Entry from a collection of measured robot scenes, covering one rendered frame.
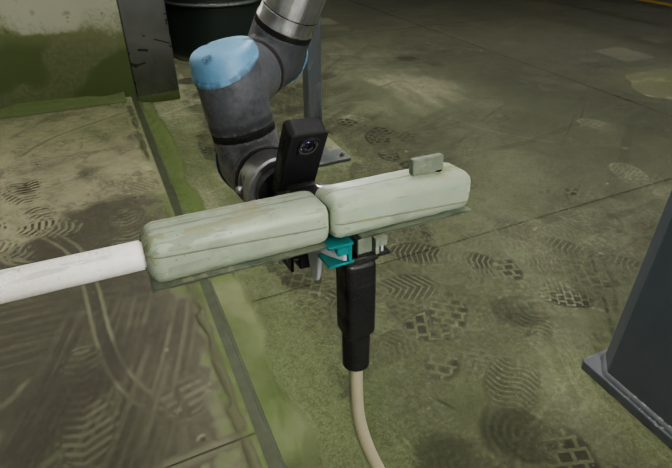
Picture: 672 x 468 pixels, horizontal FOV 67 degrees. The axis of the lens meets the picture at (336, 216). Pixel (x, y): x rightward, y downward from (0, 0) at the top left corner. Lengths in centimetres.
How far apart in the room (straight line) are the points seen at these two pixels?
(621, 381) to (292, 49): 82
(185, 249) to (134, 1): 199
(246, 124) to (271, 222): 29
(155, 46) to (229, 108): 172
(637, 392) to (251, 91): 83
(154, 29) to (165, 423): 176
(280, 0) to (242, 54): 12
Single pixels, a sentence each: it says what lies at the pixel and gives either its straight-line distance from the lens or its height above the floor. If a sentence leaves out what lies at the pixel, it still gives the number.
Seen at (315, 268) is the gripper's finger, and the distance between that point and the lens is 51.
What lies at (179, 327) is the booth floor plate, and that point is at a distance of 110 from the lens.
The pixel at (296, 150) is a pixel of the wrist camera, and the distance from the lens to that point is 55.
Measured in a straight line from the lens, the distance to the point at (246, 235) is 42.
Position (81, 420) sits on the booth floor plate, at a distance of 101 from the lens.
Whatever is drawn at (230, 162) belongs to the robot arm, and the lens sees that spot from 72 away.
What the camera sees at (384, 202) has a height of 55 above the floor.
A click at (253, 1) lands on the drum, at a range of 299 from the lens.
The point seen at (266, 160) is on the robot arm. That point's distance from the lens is 65.
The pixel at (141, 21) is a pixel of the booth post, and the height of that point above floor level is 34.
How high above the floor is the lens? 78
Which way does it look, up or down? 32 degrees down
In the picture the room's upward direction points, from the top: straight up
